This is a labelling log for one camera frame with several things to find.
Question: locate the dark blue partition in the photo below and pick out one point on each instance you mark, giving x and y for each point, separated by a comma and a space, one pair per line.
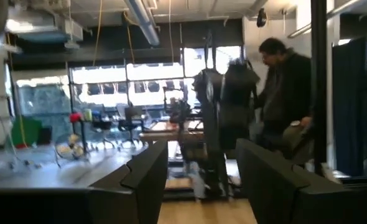
350, 109

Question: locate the black vertical frame post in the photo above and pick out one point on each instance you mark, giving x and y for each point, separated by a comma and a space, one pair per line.
318, 93

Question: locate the black office chair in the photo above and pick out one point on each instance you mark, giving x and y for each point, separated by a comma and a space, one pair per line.
132, 116

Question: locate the round desk fan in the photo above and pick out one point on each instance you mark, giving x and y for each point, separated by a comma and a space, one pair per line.
70, 147

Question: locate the red object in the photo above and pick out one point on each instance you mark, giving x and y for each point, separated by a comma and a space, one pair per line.
75, 117

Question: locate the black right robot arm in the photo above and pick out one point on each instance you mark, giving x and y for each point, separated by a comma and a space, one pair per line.
233, 102

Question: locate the wooden background table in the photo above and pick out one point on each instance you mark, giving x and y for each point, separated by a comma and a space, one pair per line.
161, 130

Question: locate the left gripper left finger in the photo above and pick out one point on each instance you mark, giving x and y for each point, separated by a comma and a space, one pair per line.
140, 186

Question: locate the black metal table frame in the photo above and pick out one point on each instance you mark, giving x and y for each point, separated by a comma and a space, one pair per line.
177, 194

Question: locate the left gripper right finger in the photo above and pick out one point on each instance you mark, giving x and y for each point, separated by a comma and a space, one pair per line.
280, 193

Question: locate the person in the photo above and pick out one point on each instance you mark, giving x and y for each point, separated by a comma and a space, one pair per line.
289, 87

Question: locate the gray ceiling pipe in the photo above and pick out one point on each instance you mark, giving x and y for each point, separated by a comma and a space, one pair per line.
144, 21

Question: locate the person's hand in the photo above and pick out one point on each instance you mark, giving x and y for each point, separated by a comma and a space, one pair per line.
306, 122

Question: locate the green board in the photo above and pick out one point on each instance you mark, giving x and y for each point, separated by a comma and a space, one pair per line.
28, 132

